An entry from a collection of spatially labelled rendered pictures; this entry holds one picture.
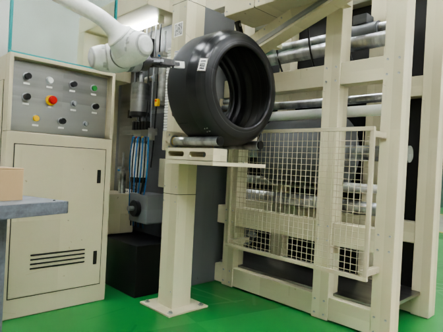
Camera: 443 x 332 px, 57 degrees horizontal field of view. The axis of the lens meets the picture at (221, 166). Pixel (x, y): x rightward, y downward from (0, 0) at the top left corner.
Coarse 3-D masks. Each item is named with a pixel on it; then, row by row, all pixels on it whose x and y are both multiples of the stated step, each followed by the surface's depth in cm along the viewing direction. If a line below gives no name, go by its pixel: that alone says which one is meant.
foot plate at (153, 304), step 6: (144, 300) 227; (150, 300) 227; (156, 300) 228; (192, 300) 231; (150, 306) 218; (156, 306) 219; (162, 306) 219; (186, 306) 221; (192, 306) 222; (198, 306) 222; (204, 306) 223; (162, 312) 211; (168, 312) 210; (174, 312) 211; (180, 312) 212; (186, 312) 214
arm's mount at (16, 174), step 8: (0, 168) 121; (8, 168) 123; (16, 168) 126; (0, 176) 121; (8, 176) 124; (16, 176) 126; (0, 184) 122; (8, 184) 124; (16, 184) 126; (0, 192) 122; (8, 192) 124; (16, 192) 126; (0, 200) 122; (8, 200) 124
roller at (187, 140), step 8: (192, 136) 199; (200, 136) 194; (208, 136) 190; (216, 136) 186; (176, 144) 207; (184, 144) 202; (192, 144) 197; (200, 144) 193; (208, 144) 189; (216, 144) 185
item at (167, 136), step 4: (164, 132) 207; (168, 132) 207; (172, 132) 209; (176, 132) 210; (180, 132) 212; (164, 136) 207; (168, 136) 207; (172, 136) 208; (176, 136) 210; (180, 136) 212; (184, 136) 214; (164, 140) 206; (168, 140) 207; (164, 144) 206; (168, 144) 207; (172, 144) 209; (164, 148) 206; (204, 152) 225
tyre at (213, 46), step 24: (192, 48) 187; (216, 48) 182; (240, 48) 213; (192, 72) 180; (216, 72) 181; (240, 72) 227; (264, 72) 208; (168, 96) 194; (192, 96) 181; (216, 96) 182; (240, 96) 230; (264, 96) 220; (192, 120) 188; (216, 120) 184; (240, 120) 227; (264, 120) 206; (240, 144) 202
